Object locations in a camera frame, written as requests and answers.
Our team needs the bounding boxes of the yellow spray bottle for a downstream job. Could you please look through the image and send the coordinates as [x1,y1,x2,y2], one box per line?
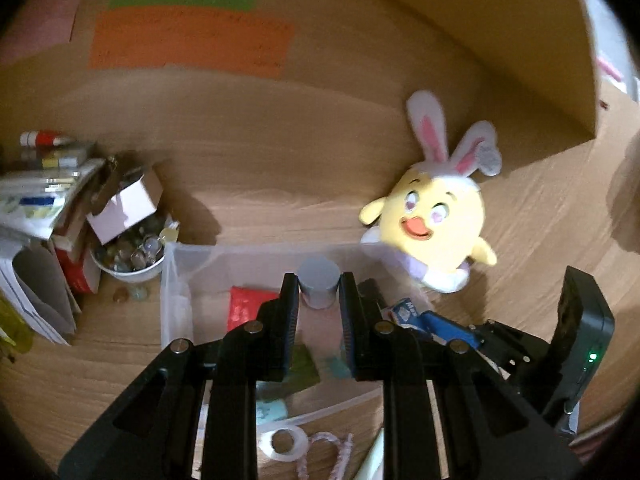
[0,292,35,353]

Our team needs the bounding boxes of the red box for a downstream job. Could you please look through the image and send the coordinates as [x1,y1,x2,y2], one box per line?
[52,240,103,295]

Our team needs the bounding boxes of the mint green pen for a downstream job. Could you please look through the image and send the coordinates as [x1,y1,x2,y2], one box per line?
[352,427,385,480]

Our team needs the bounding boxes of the small white box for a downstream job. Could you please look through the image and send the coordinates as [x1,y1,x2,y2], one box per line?
[86,170,165,246]

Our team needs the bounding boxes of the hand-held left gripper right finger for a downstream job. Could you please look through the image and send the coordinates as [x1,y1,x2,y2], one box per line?
[339,271,583,480]

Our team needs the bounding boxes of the wooden shelf board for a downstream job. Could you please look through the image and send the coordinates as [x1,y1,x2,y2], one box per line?
[320,0,601,141]

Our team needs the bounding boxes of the yellow chick plush toy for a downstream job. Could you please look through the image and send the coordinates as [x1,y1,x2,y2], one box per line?
[359,90,503,294]

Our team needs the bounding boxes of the dark green bottle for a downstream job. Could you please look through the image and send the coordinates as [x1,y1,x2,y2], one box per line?
[287,345,321,393]

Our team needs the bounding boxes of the white tape roll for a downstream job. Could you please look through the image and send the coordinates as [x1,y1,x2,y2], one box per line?
[260,422,310,462]

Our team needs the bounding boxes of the pink paper note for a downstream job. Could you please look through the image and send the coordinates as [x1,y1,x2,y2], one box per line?
[0,0,88,63]

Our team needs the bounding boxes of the orange paper note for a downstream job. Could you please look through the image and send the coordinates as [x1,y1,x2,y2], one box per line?
[89,9,295,78]

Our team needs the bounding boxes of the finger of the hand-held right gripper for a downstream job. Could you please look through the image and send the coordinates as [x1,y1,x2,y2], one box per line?
[357,278,396,321]
[422,311,488,351]

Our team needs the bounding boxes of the red and white tube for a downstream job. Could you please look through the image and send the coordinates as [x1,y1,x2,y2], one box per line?
[20,130,76,148]

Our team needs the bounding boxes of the pastel braided bracelet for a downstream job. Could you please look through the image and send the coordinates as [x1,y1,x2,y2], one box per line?
[292,430,356,480]

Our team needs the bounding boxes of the red packet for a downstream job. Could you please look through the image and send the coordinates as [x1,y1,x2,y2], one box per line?
[227,286,280,333]

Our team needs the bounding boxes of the stack of papers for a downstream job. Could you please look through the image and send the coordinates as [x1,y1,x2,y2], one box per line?
[0,140,108,241]

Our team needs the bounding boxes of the clear plastic bin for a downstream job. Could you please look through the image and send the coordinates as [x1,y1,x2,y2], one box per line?
[160,241,436,433]

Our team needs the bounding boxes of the light blue bottle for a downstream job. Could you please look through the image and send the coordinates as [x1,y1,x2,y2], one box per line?
[256,400,291,423]

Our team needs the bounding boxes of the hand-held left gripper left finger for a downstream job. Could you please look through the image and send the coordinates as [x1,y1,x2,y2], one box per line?
[59,272,301,480]

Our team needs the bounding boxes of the small blue white packet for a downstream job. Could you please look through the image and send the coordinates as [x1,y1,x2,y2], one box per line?
[387,297,426,328]

